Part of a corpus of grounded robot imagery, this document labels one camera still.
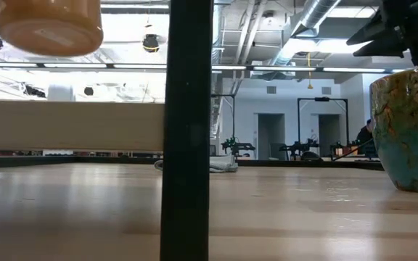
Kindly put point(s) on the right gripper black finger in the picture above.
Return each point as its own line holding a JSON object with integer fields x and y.
{"x": 368, "y": 29}
{"x": 383, "y": 47}

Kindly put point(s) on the orange-yellow mug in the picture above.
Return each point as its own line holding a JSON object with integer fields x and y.
{"x": 49, "y": 25}

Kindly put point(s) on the black background robot arm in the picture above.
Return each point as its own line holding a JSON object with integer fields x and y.
{"x": 299, "y": 146}
{"x": 236, "y": 146}

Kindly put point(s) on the wooden shelf board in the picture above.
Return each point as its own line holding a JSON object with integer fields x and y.
{"x": 67, "y": 125}

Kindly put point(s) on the person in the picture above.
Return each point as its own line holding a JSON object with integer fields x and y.
{"x": 365, "y": 139}

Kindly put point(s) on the grey folded cloth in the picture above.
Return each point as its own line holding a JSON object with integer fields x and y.
{"x": 223, "y": 164}

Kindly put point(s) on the silver ventilation duct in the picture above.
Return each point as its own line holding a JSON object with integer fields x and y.
{"x": 314, "y": 18}

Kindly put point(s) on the black gantry frame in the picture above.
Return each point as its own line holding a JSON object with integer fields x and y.
{"x": 321, "y": 99}

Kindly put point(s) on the black aluminium table frame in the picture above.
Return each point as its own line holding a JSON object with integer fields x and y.
{"x": 303, "y": 164}

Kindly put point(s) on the black vertical post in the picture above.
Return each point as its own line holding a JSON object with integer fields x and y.
{"x": 187, "y": 145}

